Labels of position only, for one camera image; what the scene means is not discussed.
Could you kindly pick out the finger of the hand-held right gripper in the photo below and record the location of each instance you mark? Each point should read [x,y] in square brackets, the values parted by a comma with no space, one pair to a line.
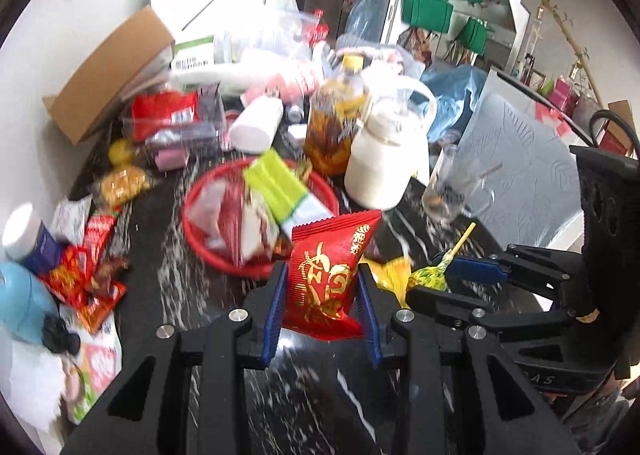
[425,300]
[475,270]

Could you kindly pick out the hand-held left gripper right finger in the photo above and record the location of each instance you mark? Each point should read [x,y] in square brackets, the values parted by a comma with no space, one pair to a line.
[367,325]

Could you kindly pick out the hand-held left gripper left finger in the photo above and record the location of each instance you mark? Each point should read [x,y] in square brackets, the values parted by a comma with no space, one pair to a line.
[272,320]

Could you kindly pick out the green lollipop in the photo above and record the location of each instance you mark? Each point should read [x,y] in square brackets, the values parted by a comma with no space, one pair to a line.
[430,279]

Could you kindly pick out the red gold-print snack packet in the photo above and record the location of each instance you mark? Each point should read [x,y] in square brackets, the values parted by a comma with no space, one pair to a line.
[325,280]

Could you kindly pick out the dark red snack packet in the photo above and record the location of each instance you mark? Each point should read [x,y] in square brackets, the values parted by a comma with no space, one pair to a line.
[232,227]

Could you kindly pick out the red plastic basket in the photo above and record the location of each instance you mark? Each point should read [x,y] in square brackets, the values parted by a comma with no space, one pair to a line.
[200,245]

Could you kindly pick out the clear plastic snack bag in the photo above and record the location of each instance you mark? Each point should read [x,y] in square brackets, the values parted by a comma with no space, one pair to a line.
[205,212]

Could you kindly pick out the lime green wafer packet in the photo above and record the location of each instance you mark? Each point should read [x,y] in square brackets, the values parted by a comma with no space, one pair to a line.
[280,185]

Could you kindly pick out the glass mug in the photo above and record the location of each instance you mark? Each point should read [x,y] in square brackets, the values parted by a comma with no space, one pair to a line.
[452,190]

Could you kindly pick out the grey leaf-print mat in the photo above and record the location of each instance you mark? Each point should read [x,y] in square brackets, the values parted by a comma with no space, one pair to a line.
[520,160]

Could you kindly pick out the cream insulated jug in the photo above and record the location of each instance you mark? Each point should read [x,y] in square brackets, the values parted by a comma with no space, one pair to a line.
[380,160]

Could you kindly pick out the brown candy wrapper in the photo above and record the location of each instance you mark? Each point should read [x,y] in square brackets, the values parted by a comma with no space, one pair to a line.
[109,269]

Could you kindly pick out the blue plastic bag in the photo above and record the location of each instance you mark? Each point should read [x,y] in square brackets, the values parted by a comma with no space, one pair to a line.
[460,90]

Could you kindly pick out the pink white paper packet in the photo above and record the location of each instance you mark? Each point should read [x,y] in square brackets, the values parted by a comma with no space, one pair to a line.
[95,365]

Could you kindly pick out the pink sponge block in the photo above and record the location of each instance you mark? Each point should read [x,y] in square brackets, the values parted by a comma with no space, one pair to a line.
[170,160]

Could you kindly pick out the white cylindrical container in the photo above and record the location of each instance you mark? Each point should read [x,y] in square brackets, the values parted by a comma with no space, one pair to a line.
[257,127]

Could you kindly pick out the red striped snack packet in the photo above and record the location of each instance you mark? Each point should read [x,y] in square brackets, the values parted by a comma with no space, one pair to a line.
[97,235]

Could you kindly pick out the yellow-cap pickle bottle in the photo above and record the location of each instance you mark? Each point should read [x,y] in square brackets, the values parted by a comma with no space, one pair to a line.
[335,125]

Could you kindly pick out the yellow noodle snack packet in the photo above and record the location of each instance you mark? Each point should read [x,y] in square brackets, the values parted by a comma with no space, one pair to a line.
[122,184]

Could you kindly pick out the red orange snack packet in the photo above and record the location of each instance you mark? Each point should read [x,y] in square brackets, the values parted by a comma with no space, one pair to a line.
[65,277]

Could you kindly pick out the black clip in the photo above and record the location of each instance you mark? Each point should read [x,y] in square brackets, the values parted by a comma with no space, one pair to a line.
[60,335]

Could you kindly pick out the silver foil packet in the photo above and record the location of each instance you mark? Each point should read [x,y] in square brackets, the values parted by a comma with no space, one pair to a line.
[70,220]

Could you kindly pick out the yellow lemon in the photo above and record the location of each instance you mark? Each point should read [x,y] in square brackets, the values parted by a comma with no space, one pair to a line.
[120,152]

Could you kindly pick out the patterned hanging bag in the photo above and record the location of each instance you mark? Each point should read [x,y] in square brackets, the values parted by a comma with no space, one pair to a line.
[415,42]

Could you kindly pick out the red food packet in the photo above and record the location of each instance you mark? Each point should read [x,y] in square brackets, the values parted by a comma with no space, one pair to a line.
[162,110]

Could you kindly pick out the light blue bottle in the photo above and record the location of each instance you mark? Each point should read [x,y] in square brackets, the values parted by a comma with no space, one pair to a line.
[20,300]

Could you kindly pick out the white-lid blue jar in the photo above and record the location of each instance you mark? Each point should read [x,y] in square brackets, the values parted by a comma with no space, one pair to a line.
[30,240]

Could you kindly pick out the large green tote bag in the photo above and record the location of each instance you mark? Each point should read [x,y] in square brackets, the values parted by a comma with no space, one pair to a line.
[425,10]

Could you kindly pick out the green and white carton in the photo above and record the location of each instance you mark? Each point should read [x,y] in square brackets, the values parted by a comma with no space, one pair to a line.
[192,52]

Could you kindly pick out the clear zip bag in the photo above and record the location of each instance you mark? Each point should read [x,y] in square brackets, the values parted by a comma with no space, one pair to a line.
[280,37]

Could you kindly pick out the translucent blue hanging bag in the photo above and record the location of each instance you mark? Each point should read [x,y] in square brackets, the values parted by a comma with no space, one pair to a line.
[365,5]

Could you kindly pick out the brown cardboard box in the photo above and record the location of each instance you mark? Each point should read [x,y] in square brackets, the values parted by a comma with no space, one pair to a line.
[105,75]

